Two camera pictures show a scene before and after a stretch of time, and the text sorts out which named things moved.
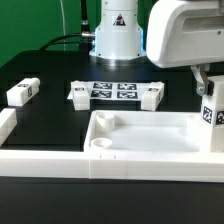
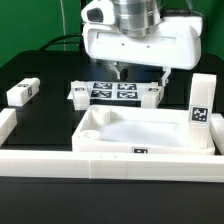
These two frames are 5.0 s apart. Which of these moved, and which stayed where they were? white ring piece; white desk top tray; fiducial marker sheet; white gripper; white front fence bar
Moved: white desk top tray; white gripper
Stayed: white front fence bar; fiducial marker sheet; white ring piece
